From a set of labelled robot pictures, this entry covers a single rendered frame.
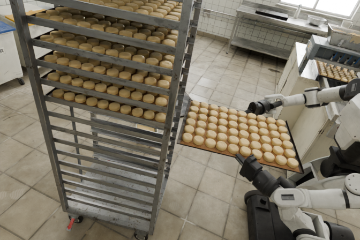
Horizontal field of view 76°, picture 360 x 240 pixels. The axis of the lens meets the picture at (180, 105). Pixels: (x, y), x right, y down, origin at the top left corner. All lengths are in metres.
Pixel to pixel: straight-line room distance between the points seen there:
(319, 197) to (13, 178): 2.12
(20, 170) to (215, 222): 1.66
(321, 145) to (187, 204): 1.19
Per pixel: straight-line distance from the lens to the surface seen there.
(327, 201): 1.05
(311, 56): 2.55
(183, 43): 0.80
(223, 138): 1.17
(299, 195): 1.02
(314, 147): 2.19
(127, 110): 1.10
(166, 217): 1.98
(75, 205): 1.88
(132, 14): 0.86
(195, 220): 2.00
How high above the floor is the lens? 1.73
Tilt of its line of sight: 35 degrees down
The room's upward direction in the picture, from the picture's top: 11 degrees clockwise
